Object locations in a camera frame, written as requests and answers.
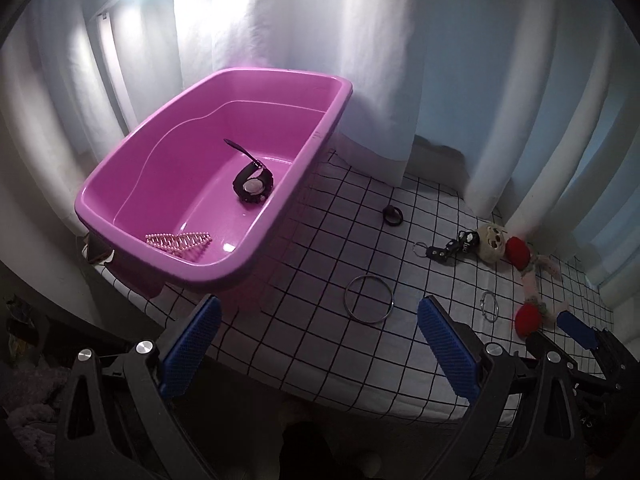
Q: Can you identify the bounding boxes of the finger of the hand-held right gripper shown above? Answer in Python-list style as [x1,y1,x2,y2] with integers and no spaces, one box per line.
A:
[525,331,581,376]
[556,310,632,396]

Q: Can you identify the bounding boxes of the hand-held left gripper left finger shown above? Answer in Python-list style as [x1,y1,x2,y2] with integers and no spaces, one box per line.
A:
[55,294,222,480]

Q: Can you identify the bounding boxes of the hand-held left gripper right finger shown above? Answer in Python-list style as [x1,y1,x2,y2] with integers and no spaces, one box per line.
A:
[416,296,587,480]

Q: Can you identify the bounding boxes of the small silver ring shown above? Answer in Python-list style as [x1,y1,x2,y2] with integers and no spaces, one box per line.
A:
[479,290,499,322]

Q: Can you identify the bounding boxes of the pink headband with red ears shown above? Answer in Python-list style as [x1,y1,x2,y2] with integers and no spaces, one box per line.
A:
[502,236,571,337]

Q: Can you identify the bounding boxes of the black printed lanyard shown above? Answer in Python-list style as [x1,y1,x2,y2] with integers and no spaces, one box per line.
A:
[412,230,475,262]

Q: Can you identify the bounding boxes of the large silver bangle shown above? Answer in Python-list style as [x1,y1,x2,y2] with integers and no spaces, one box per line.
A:
[344,275,395,322]

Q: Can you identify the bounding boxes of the pink plastic tub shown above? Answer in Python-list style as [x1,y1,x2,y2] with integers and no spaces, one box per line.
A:
[74,67,354,301]

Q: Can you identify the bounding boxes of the pearl hair clip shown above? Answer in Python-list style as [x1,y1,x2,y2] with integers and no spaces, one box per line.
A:
[145,230,214,261]

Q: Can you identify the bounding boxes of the beige plush animal charm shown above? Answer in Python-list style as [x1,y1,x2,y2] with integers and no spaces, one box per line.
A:
[474,224,508,262]

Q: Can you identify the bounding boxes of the black wrist watch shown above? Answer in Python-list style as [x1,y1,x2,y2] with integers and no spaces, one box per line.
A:
[224,138,275,204]

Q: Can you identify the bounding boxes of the grey fuzzy cloth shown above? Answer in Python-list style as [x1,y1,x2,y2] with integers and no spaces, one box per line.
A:
[0,360,66,480]

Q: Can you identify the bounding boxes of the white desk lamp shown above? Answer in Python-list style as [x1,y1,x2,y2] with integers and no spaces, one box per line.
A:
[85,0,171,131]

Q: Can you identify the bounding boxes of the white curtain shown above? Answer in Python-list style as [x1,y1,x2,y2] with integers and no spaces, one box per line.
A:
[0,0,640,311]

